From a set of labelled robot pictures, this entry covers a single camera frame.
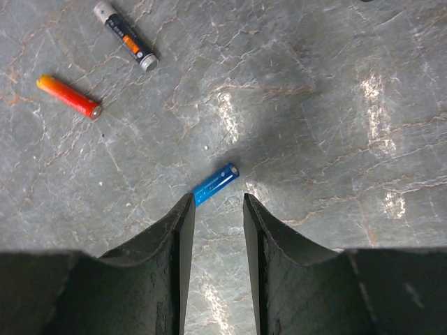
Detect blue AAA battery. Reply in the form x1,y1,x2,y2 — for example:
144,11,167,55
191,163,240,207

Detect black AAA battery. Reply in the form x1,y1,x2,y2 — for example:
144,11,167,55
94,1,159,72

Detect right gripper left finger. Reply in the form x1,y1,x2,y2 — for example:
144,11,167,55
1,194,196,334

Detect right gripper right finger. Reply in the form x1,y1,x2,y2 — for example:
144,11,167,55
243,194,446,334

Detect red orange AAA battery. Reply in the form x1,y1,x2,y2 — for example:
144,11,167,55
36,75,101,120

